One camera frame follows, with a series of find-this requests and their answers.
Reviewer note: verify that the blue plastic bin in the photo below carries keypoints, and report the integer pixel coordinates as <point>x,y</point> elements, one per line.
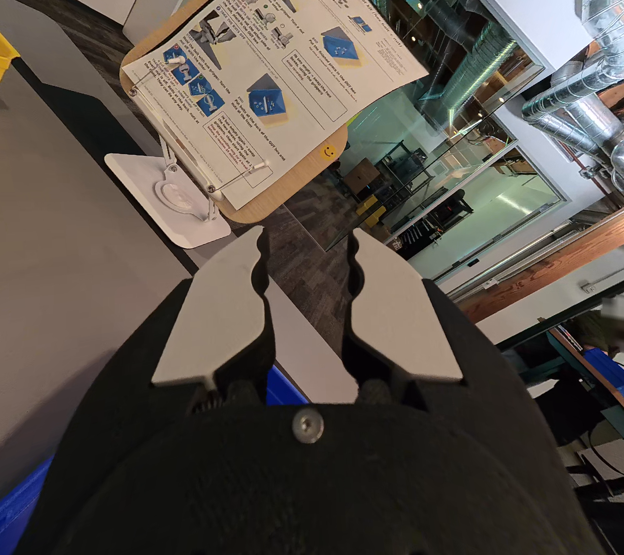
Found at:
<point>24,496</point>

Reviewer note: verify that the yellow smiley sticker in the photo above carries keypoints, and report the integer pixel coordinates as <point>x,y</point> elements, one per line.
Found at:
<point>329,151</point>

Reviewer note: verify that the metal shelf with boxes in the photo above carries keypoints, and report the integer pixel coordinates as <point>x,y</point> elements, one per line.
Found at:
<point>385,170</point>

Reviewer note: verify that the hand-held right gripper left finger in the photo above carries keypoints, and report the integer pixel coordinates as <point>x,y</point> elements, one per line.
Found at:
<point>214,321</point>

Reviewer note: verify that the yellow plastic bin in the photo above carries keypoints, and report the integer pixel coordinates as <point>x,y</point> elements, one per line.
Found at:
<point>7,53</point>

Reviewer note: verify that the printed instruction sheet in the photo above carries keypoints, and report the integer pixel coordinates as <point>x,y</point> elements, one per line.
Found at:
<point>302,53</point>

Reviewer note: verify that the white wall outlet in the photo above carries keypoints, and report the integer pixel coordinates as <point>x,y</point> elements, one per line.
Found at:
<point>590,286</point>

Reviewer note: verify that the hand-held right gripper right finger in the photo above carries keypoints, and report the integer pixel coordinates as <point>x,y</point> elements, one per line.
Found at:
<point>404,321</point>

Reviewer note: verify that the dark ribbed duct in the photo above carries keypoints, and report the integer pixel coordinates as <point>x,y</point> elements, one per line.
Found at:
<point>482,58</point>

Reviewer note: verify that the wooden top desk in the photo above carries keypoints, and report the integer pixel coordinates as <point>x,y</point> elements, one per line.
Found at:
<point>585,370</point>

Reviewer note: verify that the yellow storage crate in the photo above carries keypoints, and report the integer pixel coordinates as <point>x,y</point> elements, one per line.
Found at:
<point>373,211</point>

